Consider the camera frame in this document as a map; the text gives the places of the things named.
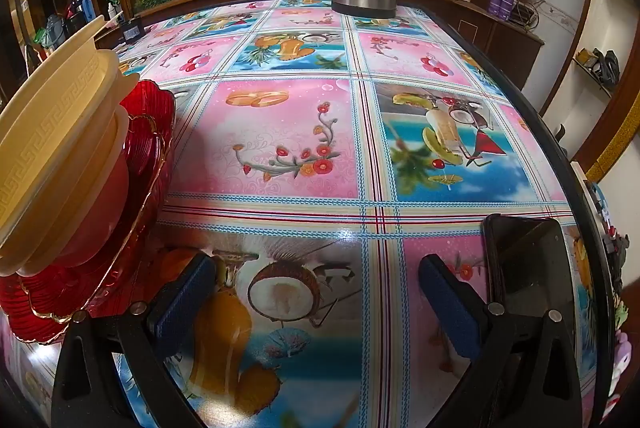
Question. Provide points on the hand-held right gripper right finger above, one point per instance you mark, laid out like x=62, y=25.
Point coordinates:
x=450, y=308

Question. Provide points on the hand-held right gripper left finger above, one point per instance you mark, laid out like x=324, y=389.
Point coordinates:
x=182, y=303

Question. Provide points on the small red gold-rimmed plate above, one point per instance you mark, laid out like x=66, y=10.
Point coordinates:
x=135, y=218

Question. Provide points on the cream patterned-rim plastic bowl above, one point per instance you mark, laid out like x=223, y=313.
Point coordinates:
x=119, y=128
x=45, y=128

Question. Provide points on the large red scalloped plate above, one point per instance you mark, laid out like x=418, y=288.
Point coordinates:
x=157, y=108

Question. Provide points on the black smartphone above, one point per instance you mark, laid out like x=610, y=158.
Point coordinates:
x=535, y=268

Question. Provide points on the black framed dining table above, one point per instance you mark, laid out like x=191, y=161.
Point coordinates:
x=597, y=268

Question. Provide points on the small black device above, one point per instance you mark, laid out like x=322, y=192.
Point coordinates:
x=131, y=29

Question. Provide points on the dark bag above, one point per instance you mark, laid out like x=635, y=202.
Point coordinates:
x=606, y=67

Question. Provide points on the white spray bottle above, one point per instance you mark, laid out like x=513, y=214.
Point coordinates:
x=114, y=14

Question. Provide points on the blue-grey water jug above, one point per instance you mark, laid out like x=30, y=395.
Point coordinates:
x=56, y=33

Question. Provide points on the black kettle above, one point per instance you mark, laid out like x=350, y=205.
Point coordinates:
x=75, y=10

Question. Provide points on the blue plastic container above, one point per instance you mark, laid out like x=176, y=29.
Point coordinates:
x=89, y=5

